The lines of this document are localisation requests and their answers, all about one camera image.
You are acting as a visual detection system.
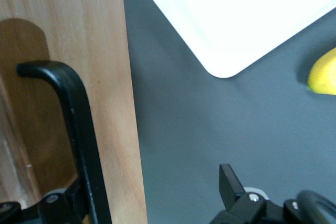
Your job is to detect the black metal gripped drawer handle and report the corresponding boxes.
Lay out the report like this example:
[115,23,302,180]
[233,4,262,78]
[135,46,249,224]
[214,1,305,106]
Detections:
[16,60,113,224]

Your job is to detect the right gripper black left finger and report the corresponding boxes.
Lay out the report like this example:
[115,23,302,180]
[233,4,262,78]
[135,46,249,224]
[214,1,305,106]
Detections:
[0,178,92,224]

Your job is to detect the yellow lemon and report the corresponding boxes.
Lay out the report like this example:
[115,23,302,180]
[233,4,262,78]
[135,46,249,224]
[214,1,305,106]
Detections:
[306,47,336,95]

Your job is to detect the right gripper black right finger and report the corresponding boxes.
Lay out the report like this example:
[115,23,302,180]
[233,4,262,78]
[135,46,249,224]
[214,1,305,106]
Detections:
[209,163,316,224]

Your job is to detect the wooden board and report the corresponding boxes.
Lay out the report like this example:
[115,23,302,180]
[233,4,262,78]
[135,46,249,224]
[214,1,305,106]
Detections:
[0,0,149,224]

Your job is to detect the beige plastic tray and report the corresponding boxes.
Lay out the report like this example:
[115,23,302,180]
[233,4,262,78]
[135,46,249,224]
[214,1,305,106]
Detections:
[130,0,336,79]

